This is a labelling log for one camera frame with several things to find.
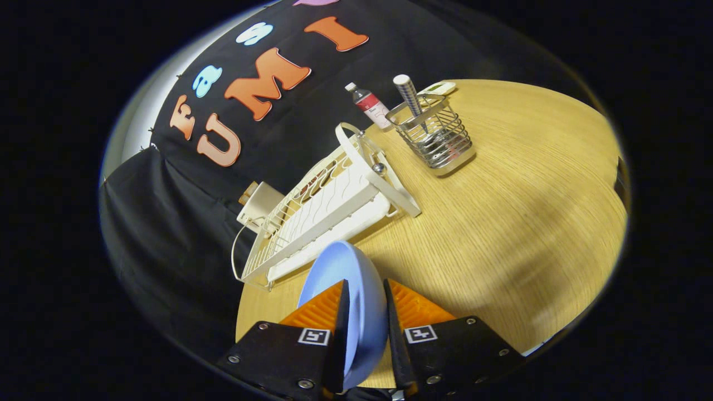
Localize clear bottle with red label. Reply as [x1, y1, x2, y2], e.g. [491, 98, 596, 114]
[344, 82, 393, 132]

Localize light blue plate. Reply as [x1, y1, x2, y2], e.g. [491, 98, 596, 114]
[297, 241, 388, 390]

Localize white divided dish with beans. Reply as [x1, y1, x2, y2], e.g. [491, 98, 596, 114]
[417, 81, 457, 96]

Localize white handled spoon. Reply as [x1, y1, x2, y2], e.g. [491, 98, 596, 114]
[393, 74, 431, 137]

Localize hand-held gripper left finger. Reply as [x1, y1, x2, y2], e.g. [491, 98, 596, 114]
[216, 280, 350, 399]

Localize metal wire basket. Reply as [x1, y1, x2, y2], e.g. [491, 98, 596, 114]
[385, 94, 477, 177]

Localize white toaster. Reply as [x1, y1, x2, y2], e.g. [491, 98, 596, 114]
[237, 182, 286, 233]

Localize white wire dish rack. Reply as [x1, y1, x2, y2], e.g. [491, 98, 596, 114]
[231, 123, 422, 291]

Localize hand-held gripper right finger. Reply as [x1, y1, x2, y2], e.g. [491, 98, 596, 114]
[383, 278, 525, 399]

